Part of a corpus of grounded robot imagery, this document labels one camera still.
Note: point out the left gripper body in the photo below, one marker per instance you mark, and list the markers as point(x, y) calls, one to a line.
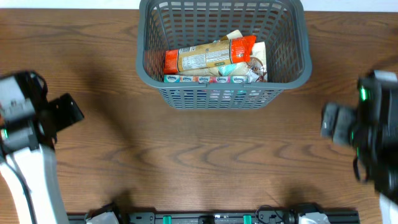
point(57, 114)

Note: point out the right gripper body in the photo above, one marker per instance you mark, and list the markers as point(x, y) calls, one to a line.
point(344, 125)

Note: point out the beige brown snack bag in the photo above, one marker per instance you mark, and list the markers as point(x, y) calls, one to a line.
point(258, 64)

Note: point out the Kleenex tissue multipack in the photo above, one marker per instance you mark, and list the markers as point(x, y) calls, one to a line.
point(204, 79)

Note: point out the orange biscuit packet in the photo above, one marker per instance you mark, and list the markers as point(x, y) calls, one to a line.
point(214, 54)

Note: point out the small mint snack packet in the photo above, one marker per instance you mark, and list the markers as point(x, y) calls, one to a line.
point(228, 70)

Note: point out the brown topped Pantree bag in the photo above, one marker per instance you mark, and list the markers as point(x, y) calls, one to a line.
point(232, 35)

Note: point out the plain beige snack bag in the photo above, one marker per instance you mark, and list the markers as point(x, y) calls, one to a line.
point(213, 71)

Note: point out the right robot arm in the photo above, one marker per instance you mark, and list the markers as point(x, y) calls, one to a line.
point(371, 130)

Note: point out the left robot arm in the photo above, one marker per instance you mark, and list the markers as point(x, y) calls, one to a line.
point(29, 127)

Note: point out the grey plastic basket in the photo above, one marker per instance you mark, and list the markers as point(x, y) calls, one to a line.
point(168, 25)

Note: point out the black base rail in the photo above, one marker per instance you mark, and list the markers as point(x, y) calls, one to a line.
point(301, 213)

